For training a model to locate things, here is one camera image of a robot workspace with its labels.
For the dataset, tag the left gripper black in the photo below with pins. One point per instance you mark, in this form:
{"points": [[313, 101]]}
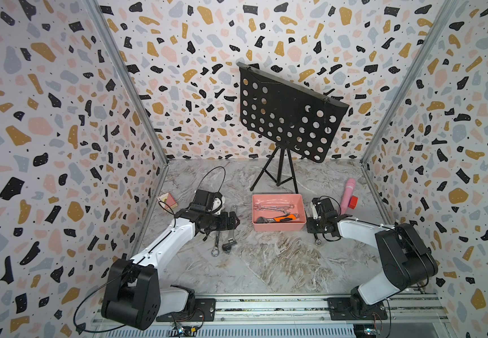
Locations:
{"points": [[224, 224]]}

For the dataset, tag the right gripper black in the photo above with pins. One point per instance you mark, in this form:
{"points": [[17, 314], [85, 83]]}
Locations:
{"points": [[309, 228]]}

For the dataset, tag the small silver combination wrench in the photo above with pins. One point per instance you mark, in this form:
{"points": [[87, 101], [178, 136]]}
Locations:
{"points": [[317, 241]]}

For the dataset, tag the large silver adjustable wrench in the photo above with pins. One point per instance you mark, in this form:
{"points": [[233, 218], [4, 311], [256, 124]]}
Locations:
{"points": [[227, 247]]}

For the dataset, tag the silver ring end combination wrench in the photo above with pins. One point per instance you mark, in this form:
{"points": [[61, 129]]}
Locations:
{"points": [[215, 251]]}

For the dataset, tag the pink plastic storage box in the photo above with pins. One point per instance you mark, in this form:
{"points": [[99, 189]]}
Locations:
{"points": [[295, 199]]}

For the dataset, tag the large silver combination wrench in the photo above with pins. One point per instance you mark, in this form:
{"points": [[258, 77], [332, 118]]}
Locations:
{"points": [[279, 208]]}

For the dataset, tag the orange handled adjustable wrench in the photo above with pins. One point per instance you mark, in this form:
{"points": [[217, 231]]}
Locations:
{"points": [[280, 219]]}

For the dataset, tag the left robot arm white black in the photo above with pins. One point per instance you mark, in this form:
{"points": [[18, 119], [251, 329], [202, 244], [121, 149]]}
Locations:
{"points": [[132, 293]]}

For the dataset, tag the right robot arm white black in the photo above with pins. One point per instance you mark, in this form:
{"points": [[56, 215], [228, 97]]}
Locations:
{"points": [[405, 260]]}

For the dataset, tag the small red yellow card box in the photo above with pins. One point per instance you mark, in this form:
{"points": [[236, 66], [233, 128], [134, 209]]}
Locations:
{"points": [[167, 201]]}

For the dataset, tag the small red block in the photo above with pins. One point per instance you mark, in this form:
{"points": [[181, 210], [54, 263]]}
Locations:
{"points": [[353, 202]]}

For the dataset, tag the pink cylindrical bottle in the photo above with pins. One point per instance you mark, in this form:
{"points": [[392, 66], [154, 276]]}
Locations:
{"points": [[348, 193]]}

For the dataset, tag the black perforated music stand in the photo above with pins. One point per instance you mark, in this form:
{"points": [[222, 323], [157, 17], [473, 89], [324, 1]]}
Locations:
{"points": [[296, 119]]}

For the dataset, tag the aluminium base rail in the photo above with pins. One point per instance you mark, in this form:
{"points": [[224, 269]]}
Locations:
{"points": [[294, 315]]}

